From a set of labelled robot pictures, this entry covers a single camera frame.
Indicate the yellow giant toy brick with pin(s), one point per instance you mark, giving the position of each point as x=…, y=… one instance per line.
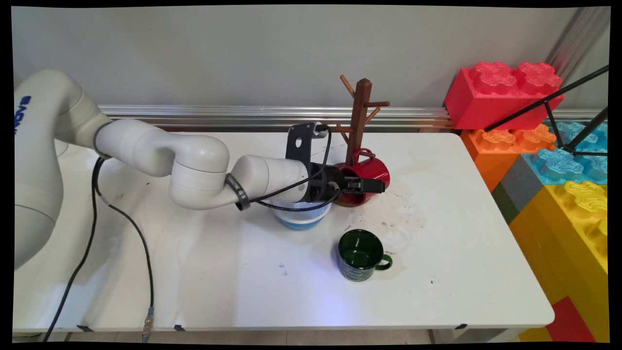
x=563, y=243

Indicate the dark green enamel mug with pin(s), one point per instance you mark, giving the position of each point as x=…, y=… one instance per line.
x=359, y=255

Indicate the brown wooden mug tree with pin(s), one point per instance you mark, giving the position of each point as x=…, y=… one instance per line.
x=362, y=107

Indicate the blue and white bowl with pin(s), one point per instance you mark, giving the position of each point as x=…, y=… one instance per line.
x=301, y=221

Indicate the black tripod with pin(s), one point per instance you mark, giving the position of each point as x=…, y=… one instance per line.
x=547, y=101

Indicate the red ceramic mug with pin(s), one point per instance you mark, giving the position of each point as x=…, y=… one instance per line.
x=374, y=170

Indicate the orange giant toy brick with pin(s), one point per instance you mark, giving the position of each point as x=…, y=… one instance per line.
x=500, y=146

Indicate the light blue giant toy brick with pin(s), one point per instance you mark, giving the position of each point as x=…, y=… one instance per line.
x=563, y=163

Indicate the dark green giant toy brick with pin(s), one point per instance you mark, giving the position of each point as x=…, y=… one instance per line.
x=504, y=204

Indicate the small red toy brick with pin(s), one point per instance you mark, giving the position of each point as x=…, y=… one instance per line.
x=568, y=323

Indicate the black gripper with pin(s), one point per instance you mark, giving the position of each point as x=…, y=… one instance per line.
x=325, y=184

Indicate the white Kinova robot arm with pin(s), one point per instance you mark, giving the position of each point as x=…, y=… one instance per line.
x=194, y=165

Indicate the grey giant toy brick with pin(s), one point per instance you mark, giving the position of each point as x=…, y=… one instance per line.
x=520, y=182

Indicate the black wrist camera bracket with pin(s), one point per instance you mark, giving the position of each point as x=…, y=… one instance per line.
x=297, y=143

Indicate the red giant toy brick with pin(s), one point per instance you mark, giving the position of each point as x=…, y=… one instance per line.
x=500, y=95

